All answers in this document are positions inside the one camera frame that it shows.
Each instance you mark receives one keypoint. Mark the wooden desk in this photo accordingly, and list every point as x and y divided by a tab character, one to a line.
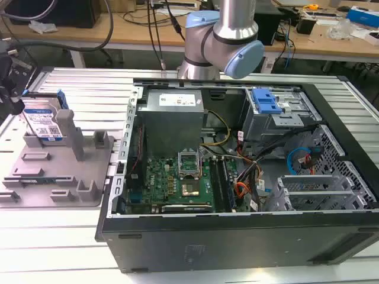
139	32

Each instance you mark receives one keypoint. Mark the blue white cardboard box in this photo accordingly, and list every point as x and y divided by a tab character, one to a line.
362	16

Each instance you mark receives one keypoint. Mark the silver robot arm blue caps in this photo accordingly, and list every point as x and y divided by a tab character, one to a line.
228	26

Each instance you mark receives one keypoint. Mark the green motherboard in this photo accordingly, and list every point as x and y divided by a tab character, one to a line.
161	183

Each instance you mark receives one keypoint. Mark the black RAM slot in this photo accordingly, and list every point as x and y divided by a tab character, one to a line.
217	183
228	180

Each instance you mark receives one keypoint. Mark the black monitor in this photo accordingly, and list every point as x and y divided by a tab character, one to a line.
50	13

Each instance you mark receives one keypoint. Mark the small black device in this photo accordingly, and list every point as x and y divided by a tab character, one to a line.
305	23

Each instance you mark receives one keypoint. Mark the black PC case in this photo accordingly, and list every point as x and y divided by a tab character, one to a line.
225	248

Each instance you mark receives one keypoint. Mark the metal disk bay cage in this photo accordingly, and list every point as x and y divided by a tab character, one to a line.
266	124

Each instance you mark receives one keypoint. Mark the clear plastic bag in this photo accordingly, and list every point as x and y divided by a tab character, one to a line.
342	29
43	26

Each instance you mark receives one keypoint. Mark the hard disk in blue carrier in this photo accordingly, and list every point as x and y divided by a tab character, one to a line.
41	121

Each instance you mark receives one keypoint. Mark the black expansion slot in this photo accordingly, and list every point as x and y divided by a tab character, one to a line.
186	208

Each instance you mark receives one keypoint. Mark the CPU socket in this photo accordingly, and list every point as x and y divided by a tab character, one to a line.
190	190

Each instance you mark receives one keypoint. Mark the grey parts rack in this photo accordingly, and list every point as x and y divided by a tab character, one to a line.
56	174

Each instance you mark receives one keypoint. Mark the blue disk bay latch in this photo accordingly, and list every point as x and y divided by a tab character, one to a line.
266	102

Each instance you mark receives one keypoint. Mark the grey power supply unit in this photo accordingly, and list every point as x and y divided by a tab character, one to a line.
171	121

